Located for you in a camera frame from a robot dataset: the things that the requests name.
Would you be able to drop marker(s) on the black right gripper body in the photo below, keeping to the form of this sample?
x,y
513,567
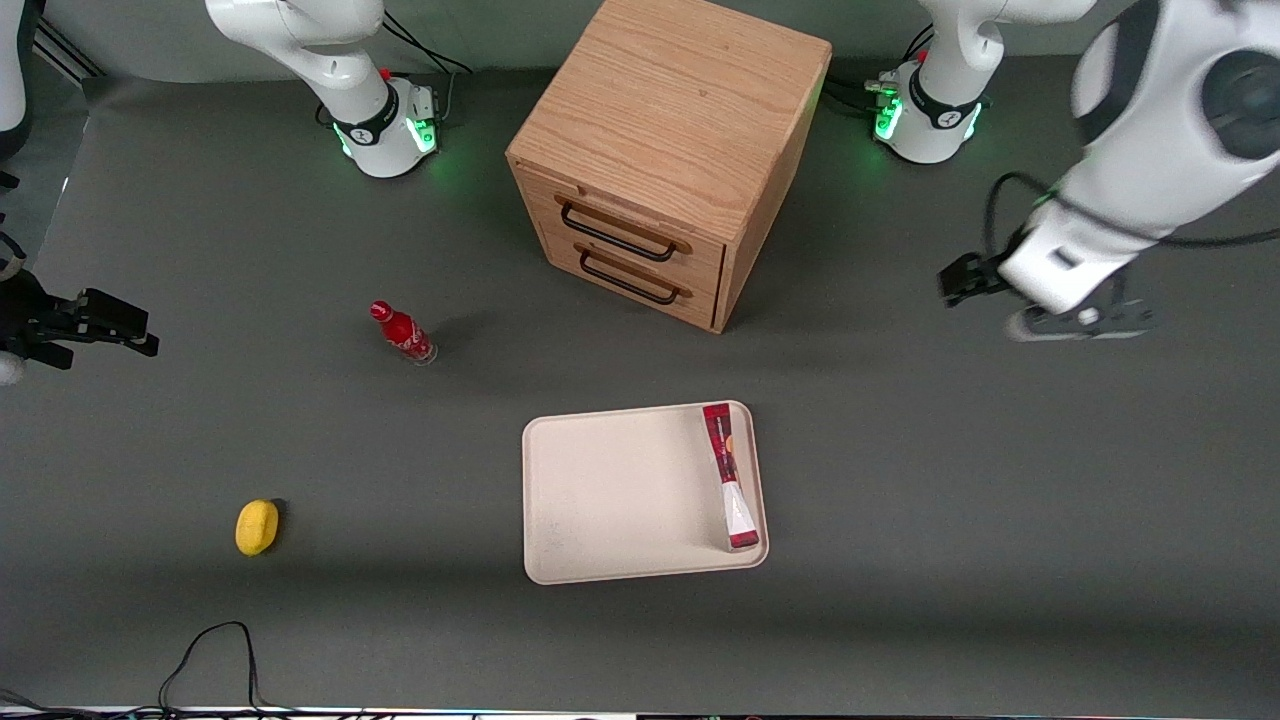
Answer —
x,y
28,316

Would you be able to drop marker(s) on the red cookie box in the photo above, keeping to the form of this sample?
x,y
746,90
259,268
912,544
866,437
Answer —
x,y
730,470

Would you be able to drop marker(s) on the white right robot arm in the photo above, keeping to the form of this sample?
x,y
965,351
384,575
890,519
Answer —
x,y
375,120

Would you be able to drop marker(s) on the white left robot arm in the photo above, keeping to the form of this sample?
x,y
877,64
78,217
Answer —
x,y
1140,170

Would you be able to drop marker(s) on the beige plastic tray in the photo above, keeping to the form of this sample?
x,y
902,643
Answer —
x,y
620,490

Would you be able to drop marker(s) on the yellow lemon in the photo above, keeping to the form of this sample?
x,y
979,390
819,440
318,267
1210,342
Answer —
x,y
256,527

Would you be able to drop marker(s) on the red soda bottle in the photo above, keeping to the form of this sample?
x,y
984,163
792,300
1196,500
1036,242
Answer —
x,y
405,335

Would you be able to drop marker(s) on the wooden drawer front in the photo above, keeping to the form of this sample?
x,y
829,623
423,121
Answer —
x,y
700,305
700,258

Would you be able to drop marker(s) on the wooden drawer cabinet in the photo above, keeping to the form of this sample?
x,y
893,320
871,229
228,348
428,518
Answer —
x,y
670,110

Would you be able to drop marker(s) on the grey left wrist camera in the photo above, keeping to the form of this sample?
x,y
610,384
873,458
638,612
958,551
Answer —
x,y
1080,322

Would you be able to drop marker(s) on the aluminium frame rail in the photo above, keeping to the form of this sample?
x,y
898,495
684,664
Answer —
x,y
65,50

